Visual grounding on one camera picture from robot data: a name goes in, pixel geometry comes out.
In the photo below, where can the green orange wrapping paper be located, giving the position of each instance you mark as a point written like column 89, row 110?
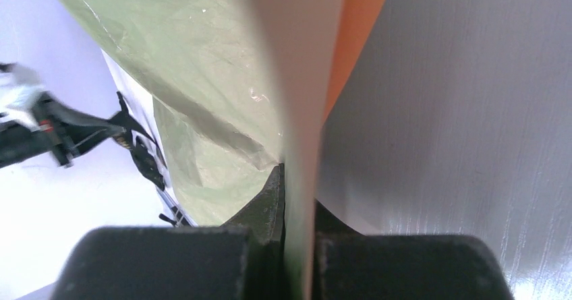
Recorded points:
column 238, row 86

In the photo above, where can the black mounting rail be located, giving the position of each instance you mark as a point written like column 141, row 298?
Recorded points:
column 175, row 214

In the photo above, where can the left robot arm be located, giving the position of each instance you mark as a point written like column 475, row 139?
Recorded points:
column 33, row 122

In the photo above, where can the black printed ribbon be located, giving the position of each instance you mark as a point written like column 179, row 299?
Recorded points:
column 131, row 139

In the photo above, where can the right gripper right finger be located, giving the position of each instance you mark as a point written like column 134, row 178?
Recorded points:
column 350, row 265

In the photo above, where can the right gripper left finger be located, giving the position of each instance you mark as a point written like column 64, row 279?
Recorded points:
column 241, row 259

